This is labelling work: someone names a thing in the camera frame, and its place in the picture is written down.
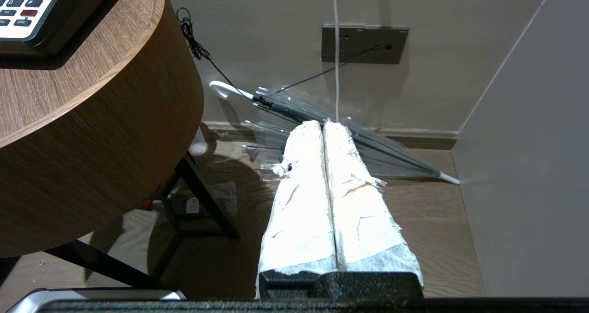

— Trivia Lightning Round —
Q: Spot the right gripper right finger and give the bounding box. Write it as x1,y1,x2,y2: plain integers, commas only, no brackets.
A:
323,120,424,288

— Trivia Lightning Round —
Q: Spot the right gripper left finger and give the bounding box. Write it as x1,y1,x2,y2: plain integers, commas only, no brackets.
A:
255,120,339,300

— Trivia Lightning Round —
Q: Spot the round wooden side table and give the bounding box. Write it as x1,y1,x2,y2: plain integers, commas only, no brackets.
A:
0,0,242,290

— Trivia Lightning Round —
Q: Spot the transparent umbrella with white handle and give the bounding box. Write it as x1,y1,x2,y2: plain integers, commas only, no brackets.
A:
209,81,461,185

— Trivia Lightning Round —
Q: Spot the white power cable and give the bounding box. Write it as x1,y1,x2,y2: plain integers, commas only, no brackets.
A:
333,0,341,122

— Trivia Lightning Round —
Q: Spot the grey wall socket panel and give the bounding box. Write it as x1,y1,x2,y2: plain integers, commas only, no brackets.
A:
321,24,409,65

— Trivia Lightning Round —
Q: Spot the black telephone cable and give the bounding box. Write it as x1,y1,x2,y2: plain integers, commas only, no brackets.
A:
177,7,381,100

